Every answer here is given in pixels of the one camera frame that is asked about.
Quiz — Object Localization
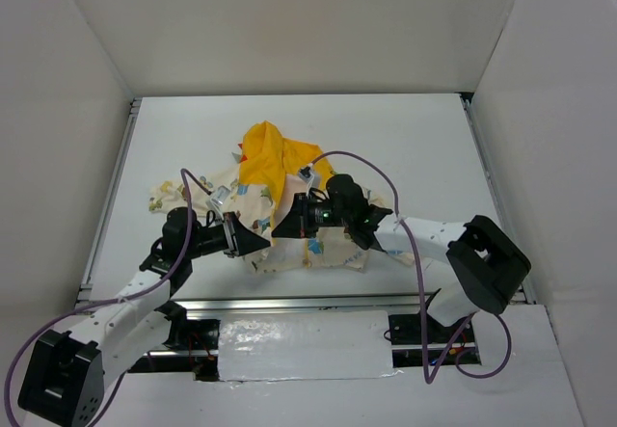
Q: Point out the cream dinosaur print hooded jacket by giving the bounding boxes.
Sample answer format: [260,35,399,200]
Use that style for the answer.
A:
[148,121,369,274]

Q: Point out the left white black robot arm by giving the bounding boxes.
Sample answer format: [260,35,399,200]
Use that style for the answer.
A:
[17,207,270,426]

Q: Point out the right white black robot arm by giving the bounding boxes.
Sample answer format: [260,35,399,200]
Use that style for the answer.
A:
[272,174,531,341]

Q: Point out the white foil covered panel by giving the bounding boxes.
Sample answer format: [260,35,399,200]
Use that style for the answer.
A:
[218,310,396,382]

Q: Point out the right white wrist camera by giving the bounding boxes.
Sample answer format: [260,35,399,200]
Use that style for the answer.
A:
[297,163,321,190]

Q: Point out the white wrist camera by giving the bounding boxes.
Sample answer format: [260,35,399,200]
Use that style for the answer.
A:
[206,186,230,218]
[297,163,321,190]

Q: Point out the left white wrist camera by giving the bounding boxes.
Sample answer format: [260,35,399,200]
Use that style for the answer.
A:
[206,186,230,218]

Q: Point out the aluminium frame rail left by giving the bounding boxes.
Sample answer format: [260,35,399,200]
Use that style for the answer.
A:
[75,97,143,306]

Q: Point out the aluminium frame rail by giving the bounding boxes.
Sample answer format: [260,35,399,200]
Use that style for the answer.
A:
[175,293,419,314]
[458,91,537,305]
[75,97,143,306]

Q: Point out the aluminium frame rail front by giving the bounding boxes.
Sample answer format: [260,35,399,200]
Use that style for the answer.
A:
[175,293,419,314]

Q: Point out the aluminium frame rail right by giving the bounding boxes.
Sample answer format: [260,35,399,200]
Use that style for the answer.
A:
[458,91,537,305]

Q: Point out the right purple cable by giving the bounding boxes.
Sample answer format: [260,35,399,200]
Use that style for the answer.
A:
[312,149,512,385]

